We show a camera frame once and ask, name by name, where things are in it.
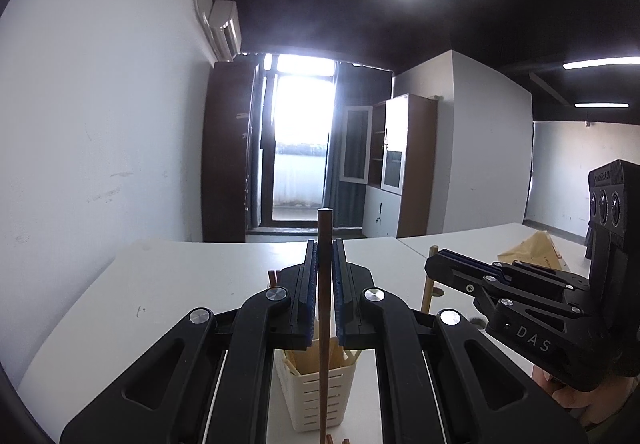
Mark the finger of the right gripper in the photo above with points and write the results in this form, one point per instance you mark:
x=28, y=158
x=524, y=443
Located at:
x=516, y=274
x=480, y=283

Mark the dark wooden cabinet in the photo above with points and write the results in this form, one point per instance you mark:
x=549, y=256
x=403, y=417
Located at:
x=224, y=150

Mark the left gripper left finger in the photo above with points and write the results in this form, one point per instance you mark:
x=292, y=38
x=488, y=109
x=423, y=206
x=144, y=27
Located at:
x=207, y=380

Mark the person's right hand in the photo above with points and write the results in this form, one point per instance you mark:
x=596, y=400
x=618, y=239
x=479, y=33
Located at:
x=597, y=405

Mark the ceiling light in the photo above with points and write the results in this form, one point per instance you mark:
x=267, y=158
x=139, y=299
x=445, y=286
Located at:
x=602, y=62
x=605, y=105

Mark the light bamboo chopstick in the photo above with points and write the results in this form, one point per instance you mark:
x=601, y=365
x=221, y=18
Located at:
x=429, y=285

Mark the glass balcony door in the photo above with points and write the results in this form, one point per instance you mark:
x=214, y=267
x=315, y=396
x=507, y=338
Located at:
x=298, y=96

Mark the cream plastic utensil holder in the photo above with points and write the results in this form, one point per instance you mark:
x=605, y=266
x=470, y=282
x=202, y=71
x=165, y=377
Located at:
x=298, y=372

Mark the reddish brown chopstick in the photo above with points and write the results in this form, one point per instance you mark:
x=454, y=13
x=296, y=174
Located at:
x=330, y=440

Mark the brown paper bag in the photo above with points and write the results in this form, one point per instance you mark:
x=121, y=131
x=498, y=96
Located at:
x=538, y=249

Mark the dark brown chopstick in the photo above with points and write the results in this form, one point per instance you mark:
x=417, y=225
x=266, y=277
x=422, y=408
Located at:
x=273, y=278
x=325, y=233

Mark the white air conditioner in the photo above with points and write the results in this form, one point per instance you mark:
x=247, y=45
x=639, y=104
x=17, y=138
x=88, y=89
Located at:
x=224, y=23

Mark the dark brown chopstick in holder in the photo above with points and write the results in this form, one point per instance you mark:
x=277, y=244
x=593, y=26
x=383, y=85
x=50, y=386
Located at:
x=273, y=278

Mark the white and brown cabinet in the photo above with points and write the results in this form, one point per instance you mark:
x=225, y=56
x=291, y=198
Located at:
x=399, y=165

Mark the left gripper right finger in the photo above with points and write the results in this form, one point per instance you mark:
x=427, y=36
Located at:
x=440, y=379

